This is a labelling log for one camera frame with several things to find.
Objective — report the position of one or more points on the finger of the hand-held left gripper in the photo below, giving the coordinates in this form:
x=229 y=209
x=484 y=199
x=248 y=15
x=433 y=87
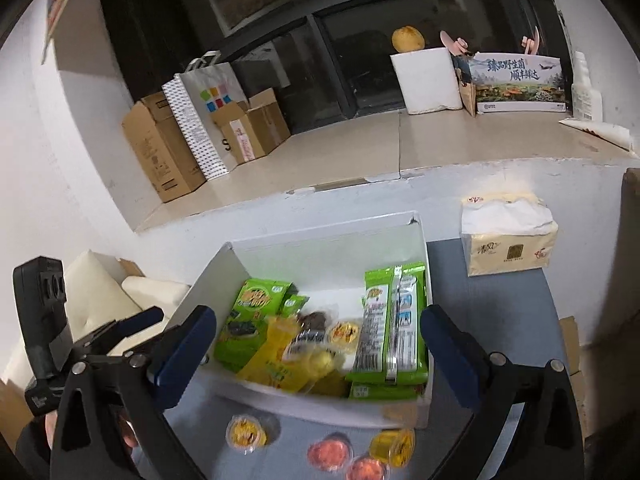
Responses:
x=160 y=337
x=142 y=317

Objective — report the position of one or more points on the cream sofa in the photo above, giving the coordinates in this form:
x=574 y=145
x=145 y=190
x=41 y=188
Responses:
x=100 y=285

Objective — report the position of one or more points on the yellow tissue pack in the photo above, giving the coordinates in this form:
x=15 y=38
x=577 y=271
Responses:
x=507 y=240

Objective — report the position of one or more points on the brown snack packet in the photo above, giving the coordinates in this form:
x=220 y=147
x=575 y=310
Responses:
x=310 y=325

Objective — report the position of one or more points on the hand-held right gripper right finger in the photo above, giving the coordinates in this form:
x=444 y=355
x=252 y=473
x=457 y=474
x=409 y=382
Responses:
x=447 y=345

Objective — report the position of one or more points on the white foam box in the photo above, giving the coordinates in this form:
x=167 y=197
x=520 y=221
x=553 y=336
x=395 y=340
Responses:
x=425 y=80

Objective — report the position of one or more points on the white bag with coloured squares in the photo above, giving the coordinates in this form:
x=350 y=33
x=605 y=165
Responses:
x=220 y=100

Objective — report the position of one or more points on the dark window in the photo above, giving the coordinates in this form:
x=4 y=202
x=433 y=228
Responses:
x=325 y=20

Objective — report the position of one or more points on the pink plastic item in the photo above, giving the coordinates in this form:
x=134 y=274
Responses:
x=531 y=45
x=452 y=42

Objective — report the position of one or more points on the flat cardboard sheet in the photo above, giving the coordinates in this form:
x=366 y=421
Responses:
x=570 y=345

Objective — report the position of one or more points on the yellow pomelo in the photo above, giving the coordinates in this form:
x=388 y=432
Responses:
x=407 y=39

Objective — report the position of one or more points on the white plastic bottle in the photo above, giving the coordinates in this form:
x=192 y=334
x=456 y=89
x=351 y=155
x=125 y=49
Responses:
x=586 y=92

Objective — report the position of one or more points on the yellow snack packet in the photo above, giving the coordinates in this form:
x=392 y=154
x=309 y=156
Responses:
x=272 y=362

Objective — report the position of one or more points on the tall cardboard box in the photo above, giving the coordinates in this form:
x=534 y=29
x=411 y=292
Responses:
x=160 y=155

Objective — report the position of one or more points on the open cardboard box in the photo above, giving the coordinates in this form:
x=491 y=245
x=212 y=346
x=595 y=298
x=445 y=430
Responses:
x=255 y=127

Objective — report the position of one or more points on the dotted paper bag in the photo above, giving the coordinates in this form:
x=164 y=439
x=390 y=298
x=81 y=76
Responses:
x=192 y=127

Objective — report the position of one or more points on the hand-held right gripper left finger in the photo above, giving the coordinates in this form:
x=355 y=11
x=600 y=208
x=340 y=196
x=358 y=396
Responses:
x=182 y=360

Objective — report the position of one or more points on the landscape printed box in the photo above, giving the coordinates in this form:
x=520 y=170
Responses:
x=520 y=85

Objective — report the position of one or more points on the yellow jelly cup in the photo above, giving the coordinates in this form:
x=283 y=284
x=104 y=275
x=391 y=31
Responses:
x=322 y=362
x=345 y=332
x=392 y=447
x=247 y=432

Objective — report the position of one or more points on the person's left hand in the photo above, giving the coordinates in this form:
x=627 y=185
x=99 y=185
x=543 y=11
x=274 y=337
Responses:
x=126 y=432

